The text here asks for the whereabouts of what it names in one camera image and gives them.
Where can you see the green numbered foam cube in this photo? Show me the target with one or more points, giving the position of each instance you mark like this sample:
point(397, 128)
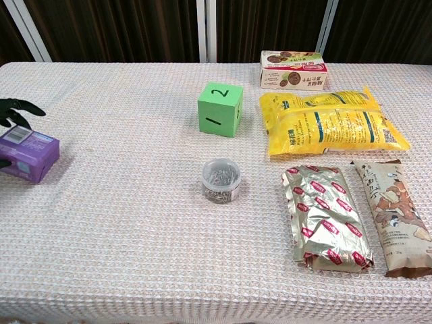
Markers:
point(219, 111)

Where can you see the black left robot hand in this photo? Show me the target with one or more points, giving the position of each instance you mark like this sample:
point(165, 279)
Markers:
point(23, 108)

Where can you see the purple plastic block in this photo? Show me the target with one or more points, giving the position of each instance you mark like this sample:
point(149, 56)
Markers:
point(32, 157)

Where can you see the dark curtain panel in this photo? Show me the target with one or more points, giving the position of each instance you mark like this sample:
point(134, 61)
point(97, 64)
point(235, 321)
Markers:
point(8, 40)
point(118, 30)
point(384, 30)
point(266, 23)

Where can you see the white waffle tablecloth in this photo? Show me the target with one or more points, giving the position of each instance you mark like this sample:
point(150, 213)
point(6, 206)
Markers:
point(135, 236)

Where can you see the white frame post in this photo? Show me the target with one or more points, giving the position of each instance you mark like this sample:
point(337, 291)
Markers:
point(204, 30)
point(326, 27)
point(28, 32)

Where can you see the cookie box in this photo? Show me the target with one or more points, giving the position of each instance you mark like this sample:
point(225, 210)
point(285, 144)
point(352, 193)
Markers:
point(293, 72)

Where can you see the brown illustrated snack packet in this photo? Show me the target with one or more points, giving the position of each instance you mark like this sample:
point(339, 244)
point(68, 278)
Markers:
point(395, 216)

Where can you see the yellow snack bag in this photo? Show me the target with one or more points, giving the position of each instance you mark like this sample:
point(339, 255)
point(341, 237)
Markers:
point(330, 125)

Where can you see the silver red-label foil packet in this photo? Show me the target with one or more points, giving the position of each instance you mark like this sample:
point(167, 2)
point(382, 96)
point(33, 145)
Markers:
point(324, 219)

